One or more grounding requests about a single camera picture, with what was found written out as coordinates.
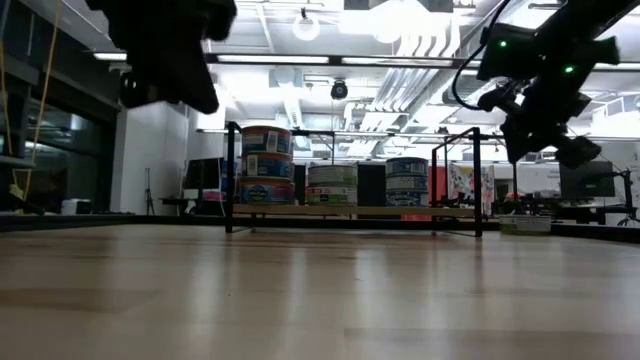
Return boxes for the round ring ceiling light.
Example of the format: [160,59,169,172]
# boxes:
[291,7,322,43]

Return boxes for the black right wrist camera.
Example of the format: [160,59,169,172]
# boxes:
[476,84,522,114]

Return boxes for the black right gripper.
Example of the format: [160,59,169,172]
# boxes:
[501,64,603,170]

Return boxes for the black ceiling spotlight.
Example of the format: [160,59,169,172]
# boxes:
[329,78,350,101]

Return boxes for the black background tripod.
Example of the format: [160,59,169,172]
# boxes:
[143,167,156,216]

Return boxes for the black metal table frame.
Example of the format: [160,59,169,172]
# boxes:
[0,212,640,245]

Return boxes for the white background box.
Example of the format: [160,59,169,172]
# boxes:
[60,198,93,216]

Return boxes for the colourful poster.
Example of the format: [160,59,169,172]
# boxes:
[447,163,496,204]

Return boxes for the black background monitor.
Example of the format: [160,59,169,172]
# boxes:
[183,157,226,192]
[558,159,617,200]

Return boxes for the yellow cable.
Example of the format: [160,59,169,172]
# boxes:
[22,0,61,204]

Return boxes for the black background table frame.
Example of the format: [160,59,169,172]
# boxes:
[292,129,337,166]
[482,133,524,211]

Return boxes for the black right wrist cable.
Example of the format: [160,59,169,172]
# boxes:
[451,0,514,112]

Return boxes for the silver ventilation duct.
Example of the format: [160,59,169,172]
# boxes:
[442,72,484,107]

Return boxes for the long ceiling light bar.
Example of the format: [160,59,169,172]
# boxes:
[92,51,640,71]

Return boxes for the gold-lid blue red can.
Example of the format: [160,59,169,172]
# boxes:
[239,176,296,206]
[241,152,295,179]
[241,125,294,156]

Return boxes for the wooden shelf black metal legs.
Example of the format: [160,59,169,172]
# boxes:
[224,121,484,238]

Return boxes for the silver-lid green label can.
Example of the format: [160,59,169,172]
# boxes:
[498,214,553,237]
[305,185,359,207]

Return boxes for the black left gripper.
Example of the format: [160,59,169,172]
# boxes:
[112,19,220,115]

